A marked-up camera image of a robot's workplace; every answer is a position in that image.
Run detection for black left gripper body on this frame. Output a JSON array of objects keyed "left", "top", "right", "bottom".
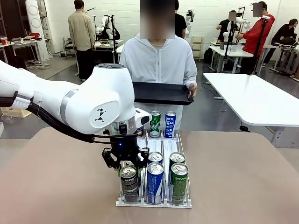
[{"left": 109, "top": 134, "right": 140, "bottom": 162}]

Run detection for blue Pocari Sweat can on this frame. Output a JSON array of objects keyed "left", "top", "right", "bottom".
[
  {"left": 164, "top": 111, "right": 177, "bottom": 139},
  {"left": 148, "top": 151, "right": 164, "bottom": 165},
  {"left": 146, "top": 162, "right": 164, "bottom": 205}
]

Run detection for black plastic tray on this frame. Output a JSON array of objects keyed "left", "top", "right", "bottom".
[{"left": 132, "top": 81, "right": 195, "bottom": 106}]

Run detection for person's left forearm white sleeve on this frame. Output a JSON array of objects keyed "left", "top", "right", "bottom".
[{"left": 182, "top": 69, "right": 198, "bottom": 87}]

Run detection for person in white hoodie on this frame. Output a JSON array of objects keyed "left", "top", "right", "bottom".
[{"left": 119, "top": 0, "right": 198, "bottom": 131}]

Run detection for person in beige jacket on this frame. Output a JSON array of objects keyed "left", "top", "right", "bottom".
[{"left": 68, "top": 0, "right": 97, "bottom": 82}]

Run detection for person in black t-shirt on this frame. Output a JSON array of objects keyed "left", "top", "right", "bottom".
[{"left": 174, "top": 0, "right": 188, "bottom": 39}]

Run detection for person in black shirt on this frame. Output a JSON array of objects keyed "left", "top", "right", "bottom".
[{"left": 216, "top": 10, "right": 239, "bottom": 43}]

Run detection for person in red jacket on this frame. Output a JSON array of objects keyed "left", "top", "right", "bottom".
[{"left": 235, "top": 1, "right": 276, "bottom": 76}]

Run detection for bending person in black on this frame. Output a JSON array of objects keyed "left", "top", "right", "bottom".
[{"left": 261, "top": 18, "right": 299, "bottom": 69}]

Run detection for person's left hand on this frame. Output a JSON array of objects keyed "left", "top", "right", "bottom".
[{"left": 186, "top": 83, "right": 199, "bottom": 98}]

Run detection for white can dispenser rack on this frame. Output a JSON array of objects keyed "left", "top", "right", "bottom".
[{"left": 115, "top": 129, "right": 193, "bottom": 208}]

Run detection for green white Chilsung cider can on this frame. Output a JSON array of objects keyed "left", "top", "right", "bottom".
[{"left": 149, "top": 111, "right": 162, "bottom": 138}]

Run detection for green soda can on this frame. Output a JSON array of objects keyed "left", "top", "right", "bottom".
[
  {"left": 170, "top": 162, "right": 189, "bottom": 206},
  {"left": 169, "top": 152, "right": 186, "bottom": 168}
]

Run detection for cream plastic crate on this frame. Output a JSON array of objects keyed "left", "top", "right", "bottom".
[{"left": 1, "top": 108, "right": 33, "bottom": 119}]

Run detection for clear plastic bowl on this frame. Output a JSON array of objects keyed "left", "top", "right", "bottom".
[{"left": 0, "top": 113, "right": 20, "bottom": 125}]

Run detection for black backpack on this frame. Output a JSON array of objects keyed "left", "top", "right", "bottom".
[{"left": 203, "top": 48, "right": 214, "bottom": 64}]

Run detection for white drawer unit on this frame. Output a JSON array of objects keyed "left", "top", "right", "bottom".
[{"left": 191, "top": 35, "right": 204, "bottom": 62}]

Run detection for white humanoid robot black torso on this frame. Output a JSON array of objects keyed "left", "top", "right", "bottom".
[{"left": 95, "top": 14, "right": 121, "bottom": 41}]

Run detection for large white table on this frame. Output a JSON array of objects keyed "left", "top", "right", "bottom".
[{"left": 202, "top": 72, "right": 299, "bottom": 149}]

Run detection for white table with bin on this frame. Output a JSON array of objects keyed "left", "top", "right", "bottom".
[{"left": 208, "top": 44, "right": 255, "bottom": 73}]

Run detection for white cluttered table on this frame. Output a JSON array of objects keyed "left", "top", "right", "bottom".
[{"left": 0, "top": 39, "right": 43, "bottom": 65}]

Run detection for white tower air conditioner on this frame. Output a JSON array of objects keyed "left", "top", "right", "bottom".
[{"left": 25, "top": 0, "right": 53, "bottom": 62}]

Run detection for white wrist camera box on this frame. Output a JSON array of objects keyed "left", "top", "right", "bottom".
[{"left": 135, "top": 108, "right": 152, "bottom": 131}]

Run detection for black camera stand pole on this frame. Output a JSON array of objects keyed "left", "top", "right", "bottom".
[
  {"left": 110, "top": 14, "right": 120, "bottom": 64},
  {"left": 247, "top": 15, "right": 272, "bottom": 76},
  {"left": 222, "top": 14, "right": 238, "bottom": 70}
]

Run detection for tangled floor cables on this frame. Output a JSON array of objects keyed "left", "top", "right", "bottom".
[{"left": 25, "top": 59, "right": 51, "bottom": 70}]

